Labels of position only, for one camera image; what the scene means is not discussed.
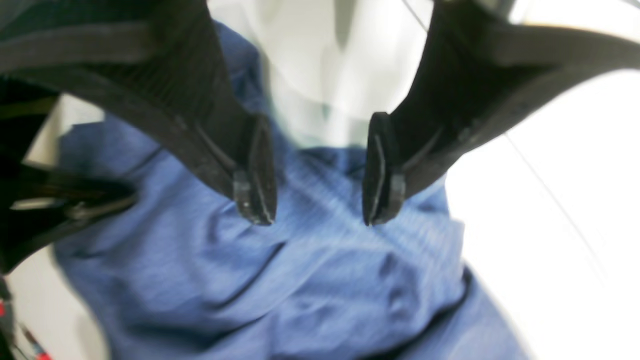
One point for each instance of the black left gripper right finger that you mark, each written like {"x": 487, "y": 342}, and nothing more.
{"x": 479, "y": 76}

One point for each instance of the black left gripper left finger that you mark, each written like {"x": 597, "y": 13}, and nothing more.
{"x": 159, "y": 65}

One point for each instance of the blue grey t-shirt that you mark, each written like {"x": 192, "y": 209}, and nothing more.
{"x": 182, "y": 276}

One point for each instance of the orange handled screwdriver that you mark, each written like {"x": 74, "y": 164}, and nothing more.
{"x": 39, "y": 351}

